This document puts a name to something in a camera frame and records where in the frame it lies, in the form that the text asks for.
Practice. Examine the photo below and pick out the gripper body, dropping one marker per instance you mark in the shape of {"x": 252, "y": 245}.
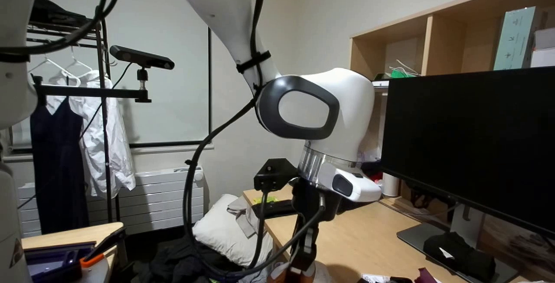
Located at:
{"x": 310, "y": 200}

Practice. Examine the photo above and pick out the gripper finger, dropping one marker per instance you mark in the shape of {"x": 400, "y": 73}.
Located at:
{"x": 315, "y": 237}
{"x": 298, "y": 239}

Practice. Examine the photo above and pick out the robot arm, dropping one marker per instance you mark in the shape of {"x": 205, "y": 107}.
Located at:
{"x": 347, "y": 101}

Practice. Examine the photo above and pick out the orange brown object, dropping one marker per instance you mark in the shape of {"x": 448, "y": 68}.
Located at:
{"x": 286, "y": 276}

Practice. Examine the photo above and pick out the purple tray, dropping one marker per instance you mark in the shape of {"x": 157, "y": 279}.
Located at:
{"x": 56, "y": 261}

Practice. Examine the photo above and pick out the black remote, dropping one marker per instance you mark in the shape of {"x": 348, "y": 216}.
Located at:
{"x": 277, "y": 208}

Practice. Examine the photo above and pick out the grey cloth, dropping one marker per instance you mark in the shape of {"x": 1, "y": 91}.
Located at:
{"x": 245, "y": 218}

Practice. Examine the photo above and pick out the white pillow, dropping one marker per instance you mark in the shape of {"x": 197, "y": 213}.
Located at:
{"x": 221, "y": 231}

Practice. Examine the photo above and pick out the white cup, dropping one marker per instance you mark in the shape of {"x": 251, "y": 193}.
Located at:
{"x": 390, "y": 184}

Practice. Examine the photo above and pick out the maroon cloth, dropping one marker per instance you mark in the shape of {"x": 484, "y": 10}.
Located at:
{"x": 426, "y": 276}

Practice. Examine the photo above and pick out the heap of dark clothes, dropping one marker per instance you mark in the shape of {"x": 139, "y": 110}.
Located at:
{"x": 177, "y": 261}

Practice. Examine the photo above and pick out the white radiator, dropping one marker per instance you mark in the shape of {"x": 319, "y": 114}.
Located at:
{"x": 164, "y": 200}

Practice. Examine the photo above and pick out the black pouch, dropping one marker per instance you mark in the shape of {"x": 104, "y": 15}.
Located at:
{"x": 459, "y": 255}

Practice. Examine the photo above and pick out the green item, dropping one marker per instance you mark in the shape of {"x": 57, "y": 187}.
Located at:
{"x": 401, "y": 73}

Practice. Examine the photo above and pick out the black monitor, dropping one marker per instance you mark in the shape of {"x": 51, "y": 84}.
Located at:
{"x": 468, "y": 144}

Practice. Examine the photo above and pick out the white shirt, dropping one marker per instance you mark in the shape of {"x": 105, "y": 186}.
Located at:
{"x": 115, "y": 144}

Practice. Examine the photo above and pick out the wooden shelf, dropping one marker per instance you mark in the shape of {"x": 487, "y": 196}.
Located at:
{"x": 451, "y": 36}

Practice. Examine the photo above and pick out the small wooden table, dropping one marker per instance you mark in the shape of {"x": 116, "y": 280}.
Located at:
{"x": 73, "y": 233}

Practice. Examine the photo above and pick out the black clothes rack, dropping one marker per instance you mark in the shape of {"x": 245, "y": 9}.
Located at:
{"x": 104, "y": 101}

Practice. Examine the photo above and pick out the dark navy dress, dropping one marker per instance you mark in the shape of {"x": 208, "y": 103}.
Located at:
{"x": 56, "y": 166}

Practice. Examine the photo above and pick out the teal box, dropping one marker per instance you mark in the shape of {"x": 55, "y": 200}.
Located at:
{"x": 515, "y": 40}

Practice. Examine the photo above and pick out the white box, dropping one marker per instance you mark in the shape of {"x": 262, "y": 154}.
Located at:
{"x": 544, "y": 49}

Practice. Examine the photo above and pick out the black bag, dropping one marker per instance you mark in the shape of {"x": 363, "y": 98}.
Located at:
{"x": 56, "y": 14}

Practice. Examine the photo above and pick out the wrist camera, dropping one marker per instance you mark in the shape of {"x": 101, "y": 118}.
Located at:
{"x": 274, "y": 172}

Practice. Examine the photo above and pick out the camera on mount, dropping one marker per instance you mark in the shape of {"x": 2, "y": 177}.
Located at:
{"x": 141, "y": 57}

